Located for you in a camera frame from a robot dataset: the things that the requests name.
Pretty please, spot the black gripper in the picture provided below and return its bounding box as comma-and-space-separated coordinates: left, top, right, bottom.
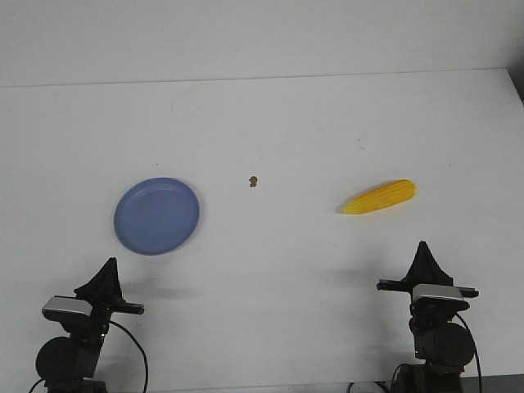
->
62, 257, 144, 348
377, 241, 479, 328

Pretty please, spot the yellow corn cob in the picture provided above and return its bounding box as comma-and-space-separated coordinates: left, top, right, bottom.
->
339, 179, 417, 215

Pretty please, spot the blue round plate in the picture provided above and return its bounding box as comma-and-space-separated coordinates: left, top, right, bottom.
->
113, 178, 200, 256

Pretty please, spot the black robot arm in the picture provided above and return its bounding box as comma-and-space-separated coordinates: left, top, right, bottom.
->
376, 241, 479, 392
35, 257, 149, 392

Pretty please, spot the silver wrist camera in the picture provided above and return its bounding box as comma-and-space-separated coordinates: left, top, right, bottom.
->
42, 296, 93, 321
411, 283, 470, 313

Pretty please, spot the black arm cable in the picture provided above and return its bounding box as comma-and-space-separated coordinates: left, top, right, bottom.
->
458, 313, 483, 393
106, 320, 149, 393

